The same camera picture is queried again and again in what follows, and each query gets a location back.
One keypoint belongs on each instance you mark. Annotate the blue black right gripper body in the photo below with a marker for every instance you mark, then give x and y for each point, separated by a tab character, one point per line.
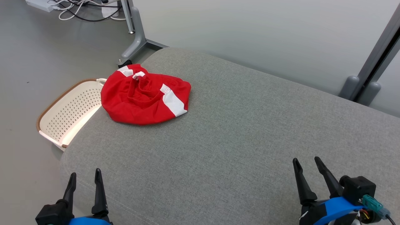
334	207

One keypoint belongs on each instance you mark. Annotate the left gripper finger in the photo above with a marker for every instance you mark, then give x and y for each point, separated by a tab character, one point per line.
100	200
70	193

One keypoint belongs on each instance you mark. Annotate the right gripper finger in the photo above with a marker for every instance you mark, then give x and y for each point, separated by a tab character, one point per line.
304	190
332	186

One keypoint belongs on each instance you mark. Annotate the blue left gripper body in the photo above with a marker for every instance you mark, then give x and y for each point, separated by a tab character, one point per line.
90	221

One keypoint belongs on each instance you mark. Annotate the red white basketball shorts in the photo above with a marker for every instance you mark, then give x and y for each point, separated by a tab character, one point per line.
137	103

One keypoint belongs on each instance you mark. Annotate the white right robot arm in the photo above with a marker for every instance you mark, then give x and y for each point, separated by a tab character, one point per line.
368	217

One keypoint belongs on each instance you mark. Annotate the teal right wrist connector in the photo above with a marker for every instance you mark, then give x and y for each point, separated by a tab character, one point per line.
372	203

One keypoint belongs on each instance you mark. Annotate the cream perforated laundry basket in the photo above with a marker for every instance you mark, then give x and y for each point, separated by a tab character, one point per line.
68	112

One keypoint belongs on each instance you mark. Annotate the grey metal desk leg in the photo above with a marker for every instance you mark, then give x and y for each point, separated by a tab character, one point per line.
137	37

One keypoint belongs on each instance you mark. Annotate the white power adapter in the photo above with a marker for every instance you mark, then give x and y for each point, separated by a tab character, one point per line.
109	11

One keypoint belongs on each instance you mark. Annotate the white power strip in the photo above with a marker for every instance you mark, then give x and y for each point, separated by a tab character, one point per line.
40	4

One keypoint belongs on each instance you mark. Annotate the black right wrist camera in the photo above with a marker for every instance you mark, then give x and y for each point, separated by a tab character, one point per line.
359	189

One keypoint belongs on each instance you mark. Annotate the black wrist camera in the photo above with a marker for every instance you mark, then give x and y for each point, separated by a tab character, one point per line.
51	215
359	189

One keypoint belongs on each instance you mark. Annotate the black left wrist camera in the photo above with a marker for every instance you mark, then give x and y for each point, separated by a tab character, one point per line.
51	215

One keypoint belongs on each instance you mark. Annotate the grey partition post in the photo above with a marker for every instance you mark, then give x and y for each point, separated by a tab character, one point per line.
375	56

